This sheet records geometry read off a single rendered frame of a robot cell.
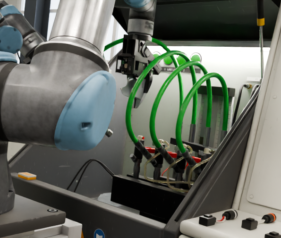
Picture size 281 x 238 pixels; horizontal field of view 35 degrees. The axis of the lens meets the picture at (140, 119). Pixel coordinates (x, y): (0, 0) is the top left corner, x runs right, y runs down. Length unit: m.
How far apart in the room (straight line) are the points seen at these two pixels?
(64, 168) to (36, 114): 0.98
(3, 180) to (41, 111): 0.14
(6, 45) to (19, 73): 0.55
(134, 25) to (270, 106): 0.44
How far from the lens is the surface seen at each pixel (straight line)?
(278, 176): 1.10
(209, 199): 1.05
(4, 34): 1.18
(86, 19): 0.67
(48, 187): 1.27
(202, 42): 1.54
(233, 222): 1.01
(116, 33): 6.74
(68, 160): 1.57
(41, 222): 0.68
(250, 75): 1.46
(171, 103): 1.63
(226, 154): 1.08
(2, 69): 0.64
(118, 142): 1.74
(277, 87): 1.16
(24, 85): 0.61
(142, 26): 1.28
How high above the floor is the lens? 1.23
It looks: 3 degrees down
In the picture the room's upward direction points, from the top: 6 degrees clockwise
